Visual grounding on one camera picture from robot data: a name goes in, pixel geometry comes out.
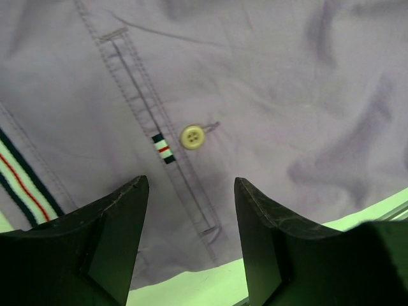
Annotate purple trousers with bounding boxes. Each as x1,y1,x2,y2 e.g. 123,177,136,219
1,1,407,289

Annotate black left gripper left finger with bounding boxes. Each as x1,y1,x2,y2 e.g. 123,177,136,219
1,176,149,305

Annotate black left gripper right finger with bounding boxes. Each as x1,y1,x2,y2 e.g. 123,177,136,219
234,178,407,305

